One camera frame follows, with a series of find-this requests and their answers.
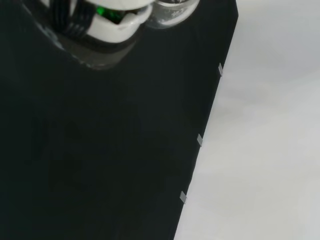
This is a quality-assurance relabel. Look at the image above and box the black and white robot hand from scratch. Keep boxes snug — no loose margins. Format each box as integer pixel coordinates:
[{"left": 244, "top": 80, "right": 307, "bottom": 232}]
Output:
[{"left": 37, "top": 0, "right": 157, "bottom": 44}]

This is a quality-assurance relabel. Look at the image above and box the black bench cloth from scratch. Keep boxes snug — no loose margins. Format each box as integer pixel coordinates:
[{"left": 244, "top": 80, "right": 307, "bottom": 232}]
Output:
[{"left": 0, "top": 0, "right": 240, "bottom": 240}]

